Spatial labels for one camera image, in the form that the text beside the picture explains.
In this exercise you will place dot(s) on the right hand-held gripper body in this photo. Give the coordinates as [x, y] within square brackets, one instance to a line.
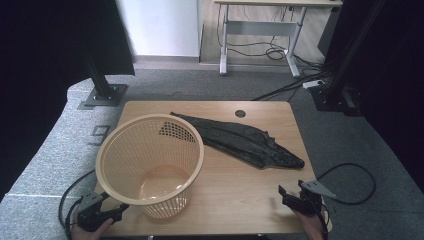
[308, 201]

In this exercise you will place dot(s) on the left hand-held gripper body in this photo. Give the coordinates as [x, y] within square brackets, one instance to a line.
[90, 213]

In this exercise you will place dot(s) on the beige plastic mesh basket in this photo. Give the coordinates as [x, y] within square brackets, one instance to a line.
[163, 183]

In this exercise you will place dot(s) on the black plastic garbage bag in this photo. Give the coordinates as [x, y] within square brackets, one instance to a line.
[240, 140]

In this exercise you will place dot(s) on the person's left hand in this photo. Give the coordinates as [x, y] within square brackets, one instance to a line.
[88, 235]

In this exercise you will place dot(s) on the person's right hand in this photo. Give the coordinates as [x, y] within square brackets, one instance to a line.
[313, 228]

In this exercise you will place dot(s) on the white power strip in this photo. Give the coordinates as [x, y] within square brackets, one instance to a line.
[313, 84]

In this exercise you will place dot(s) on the black metal stand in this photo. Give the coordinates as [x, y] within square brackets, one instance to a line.
[336, 86]
[101, 86]

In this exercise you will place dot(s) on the dark curtain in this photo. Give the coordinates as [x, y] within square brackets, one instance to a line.
[396, 83]
[43, 50]

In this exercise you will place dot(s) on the white metal frame desk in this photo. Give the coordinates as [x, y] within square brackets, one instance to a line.
[260, 28]

